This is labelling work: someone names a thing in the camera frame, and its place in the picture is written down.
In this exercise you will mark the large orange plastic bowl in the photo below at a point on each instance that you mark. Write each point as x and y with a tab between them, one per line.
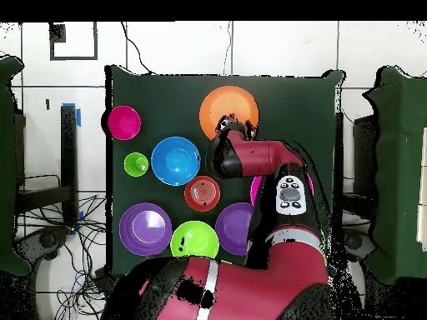
228	103

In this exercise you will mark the large pink plastic bowl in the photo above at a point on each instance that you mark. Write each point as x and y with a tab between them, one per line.
256	190

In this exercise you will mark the blue plastic bowl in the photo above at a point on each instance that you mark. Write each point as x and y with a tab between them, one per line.
175	161

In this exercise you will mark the purple plastic bowl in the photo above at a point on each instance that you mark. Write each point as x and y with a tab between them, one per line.
233	230
145	229

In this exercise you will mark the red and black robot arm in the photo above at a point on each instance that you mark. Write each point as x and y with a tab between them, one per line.
253	286

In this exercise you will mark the small orange-red plastic bowl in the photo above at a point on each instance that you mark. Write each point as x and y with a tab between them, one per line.
201	193

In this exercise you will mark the dark green tablecloth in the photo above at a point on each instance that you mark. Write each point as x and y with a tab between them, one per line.
160	93

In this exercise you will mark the black metal stand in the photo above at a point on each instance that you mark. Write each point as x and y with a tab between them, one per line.
363	150

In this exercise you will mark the green plastic cup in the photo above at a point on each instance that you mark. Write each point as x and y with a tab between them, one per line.
136	164

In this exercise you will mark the green plastic bowl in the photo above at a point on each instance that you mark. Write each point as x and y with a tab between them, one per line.
194	241

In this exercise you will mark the small red-pink plastic bowl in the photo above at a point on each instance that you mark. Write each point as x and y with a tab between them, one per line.
124	122

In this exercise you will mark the green-covered side table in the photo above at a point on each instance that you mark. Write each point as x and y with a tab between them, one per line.
407	100
6	166

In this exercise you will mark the white panel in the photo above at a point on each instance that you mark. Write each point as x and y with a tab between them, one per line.
423	186

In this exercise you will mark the black stand with blue tape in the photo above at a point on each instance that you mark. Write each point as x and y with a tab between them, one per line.
68	150

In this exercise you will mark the black square floor frame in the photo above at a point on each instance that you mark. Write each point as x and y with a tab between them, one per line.
57	33

